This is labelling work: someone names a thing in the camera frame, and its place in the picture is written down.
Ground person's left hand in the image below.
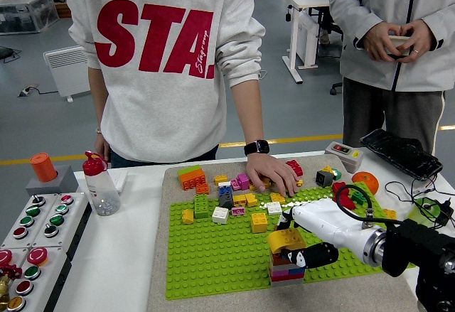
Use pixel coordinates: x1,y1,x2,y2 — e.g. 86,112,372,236
396,18,438,65
245,154,300,198

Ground person's right hand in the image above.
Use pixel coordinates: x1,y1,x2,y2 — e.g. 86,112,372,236
93,133,112,162
362,21,402,63

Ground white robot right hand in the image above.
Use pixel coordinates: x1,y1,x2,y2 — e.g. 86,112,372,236
276,198,380,269

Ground cream red-green button box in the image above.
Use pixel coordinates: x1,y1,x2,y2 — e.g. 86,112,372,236
387,34,412,57

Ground yellow curved brick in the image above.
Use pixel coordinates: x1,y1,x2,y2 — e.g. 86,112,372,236
266,227,307,255

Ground black plastic-wrapped device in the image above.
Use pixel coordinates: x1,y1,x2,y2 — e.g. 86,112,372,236
359,128,444,181

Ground green studded baseplate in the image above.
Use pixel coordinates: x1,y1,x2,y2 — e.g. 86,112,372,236
165,181,417,301

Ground white square brick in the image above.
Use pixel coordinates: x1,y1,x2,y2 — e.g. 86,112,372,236
266,200,284,216
211,206,230,225

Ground tall yellow square brick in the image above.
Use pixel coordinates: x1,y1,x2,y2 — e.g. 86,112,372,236
250,212,269,234

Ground dark grey slope brick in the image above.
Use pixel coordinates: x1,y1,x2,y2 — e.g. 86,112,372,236
218,193,235,210

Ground brown-topped multicolour brick stack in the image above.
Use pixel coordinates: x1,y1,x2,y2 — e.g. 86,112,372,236
269,251,306,287

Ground long green brick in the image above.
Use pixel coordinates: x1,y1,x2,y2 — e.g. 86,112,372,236
193,193,210,220

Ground orange and green brick block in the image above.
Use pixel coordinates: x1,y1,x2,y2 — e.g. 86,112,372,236
176,165,207,191

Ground black wristwatch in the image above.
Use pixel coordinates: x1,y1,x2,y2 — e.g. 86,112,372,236
243,139,270,156

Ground person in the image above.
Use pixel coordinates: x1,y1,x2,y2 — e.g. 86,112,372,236
325,0,455,155
66,0,267,169

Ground clear bottle with red cap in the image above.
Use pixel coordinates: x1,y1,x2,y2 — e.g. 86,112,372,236
82,151,121,217

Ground grey block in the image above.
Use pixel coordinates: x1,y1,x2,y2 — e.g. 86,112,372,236
25,165,79,198

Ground orange fruit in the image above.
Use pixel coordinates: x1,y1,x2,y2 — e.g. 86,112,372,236
351,171,380,195

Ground orange cylinder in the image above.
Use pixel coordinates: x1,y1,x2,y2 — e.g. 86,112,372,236
28,153,58,183

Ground white box under desk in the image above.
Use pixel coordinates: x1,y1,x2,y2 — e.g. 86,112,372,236
296,11,319,70

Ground white panel heater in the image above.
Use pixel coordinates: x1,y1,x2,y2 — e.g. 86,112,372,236
43,45,92,104

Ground green tape roll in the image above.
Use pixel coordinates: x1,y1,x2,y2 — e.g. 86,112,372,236
407,196,444,226

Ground grey push-button box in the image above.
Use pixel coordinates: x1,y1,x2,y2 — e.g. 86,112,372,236
0,192,92,256

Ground black power adapter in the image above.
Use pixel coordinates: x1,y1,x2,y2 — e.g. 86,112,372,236
435,200,455,226

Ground grey emergency-stop button box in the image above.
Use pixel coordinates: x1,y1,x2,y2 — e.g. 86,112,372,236
0,246,72,312

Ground black floor stand base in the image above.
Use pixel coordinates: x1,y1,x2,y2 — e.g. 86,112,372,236
0,47,22,64

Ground wooden box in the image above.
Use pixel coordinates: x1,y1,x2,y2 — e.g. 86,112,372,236
53,1,71,18

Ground clear storage crate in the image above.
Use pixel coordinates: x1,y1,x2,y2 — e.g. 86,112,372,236
0,0,60,36

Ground brass valve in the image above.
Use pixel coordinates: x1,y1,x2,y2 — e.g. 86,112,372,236
0,276,11,311

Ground white wall switch plate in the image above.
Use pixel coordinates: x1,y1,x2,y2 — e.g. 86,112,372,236
106,168,129,195

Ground grey switch box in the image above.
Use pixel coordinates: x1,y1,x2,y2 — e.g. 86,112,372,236
323,141,364,174

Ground black table cables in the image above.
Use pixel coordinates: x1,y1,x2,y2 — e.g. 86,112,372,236
385,178,455,220

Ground floor socket with cable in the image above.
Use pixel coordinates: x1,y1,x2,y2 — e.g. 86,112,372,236
17,83,60,98

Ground red valve handle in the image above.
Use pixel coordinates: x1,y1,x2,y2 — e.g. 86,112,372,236
0,264,23,280

